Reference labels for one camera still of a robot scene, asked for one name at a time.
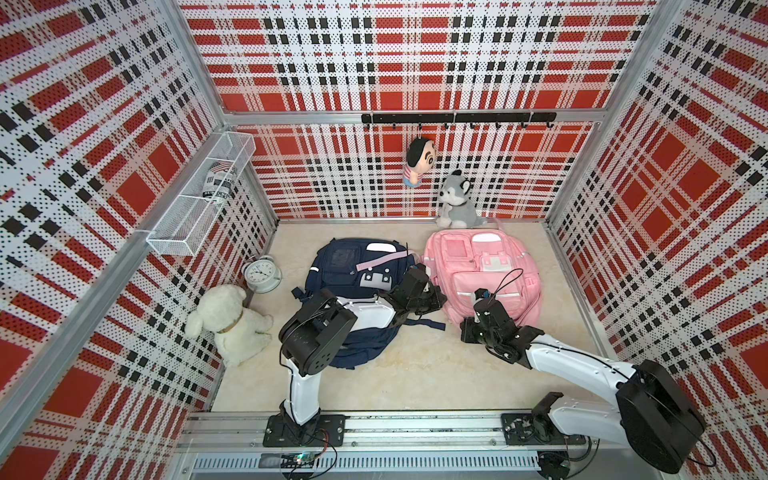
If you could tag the pink school backpack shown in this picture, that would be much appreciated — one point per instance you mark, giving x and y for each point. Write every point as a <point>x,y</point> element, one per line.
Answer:
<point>460,262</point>

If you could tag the cream teddy bear plush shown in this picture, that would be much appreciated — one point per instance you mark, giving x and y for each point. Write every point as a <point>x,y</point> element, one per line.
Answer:
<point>240,333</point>

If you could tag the green circuit board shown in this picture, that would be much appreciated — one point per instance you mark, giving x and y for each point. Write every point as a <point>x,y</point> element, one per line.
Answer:
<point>287,461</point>

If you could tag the white alarm clock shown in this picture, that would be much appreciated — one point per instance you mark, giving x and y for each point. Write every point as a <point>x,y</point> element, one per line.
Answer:
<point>262,275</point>

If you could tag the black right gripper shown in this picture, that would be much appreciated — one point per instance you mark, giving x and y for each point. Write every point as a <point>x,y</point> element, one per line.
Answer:
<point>466,328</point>

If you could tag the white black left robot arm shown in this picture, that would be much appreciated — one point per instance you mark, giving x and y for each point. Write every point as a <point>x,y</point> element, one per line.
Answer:
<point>318,332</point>

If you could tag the striped can on shelf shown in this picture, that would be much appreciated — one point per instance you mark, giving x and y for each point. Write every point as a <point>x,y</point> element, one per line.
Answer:
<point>218,183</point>

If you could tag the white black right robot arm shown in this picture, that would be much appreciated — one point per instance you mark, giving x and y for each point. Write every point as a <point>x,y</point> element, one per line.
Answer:
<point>640,405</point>

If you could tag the cartoon boy doll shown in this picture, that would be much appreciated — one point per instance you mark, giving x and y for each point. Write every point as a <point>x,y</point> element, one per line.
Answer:
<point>420,158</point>

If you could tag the white wire mesh shelf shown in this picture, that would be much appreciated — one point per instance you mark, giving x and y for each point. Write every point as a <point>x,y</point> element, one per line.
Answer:
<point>185,225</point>

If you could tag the grey white husky plush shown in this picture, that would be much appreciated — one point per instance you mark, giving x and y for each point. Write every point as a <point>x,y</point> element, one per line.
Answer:
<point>457,211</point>

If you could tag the navy blue backpack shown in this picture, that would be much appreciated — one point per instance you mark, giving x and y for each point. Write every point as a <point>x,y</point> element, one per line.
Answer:
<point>361,272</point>

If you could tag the black wall hook rail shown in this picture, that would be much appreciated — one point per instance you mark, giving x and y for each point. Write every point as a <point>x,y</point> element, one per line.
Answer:
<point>523,118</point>

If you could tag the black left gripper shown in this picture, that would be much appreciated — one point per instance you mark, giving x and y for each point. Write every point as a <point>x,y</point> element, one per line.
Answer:
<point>435,293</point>

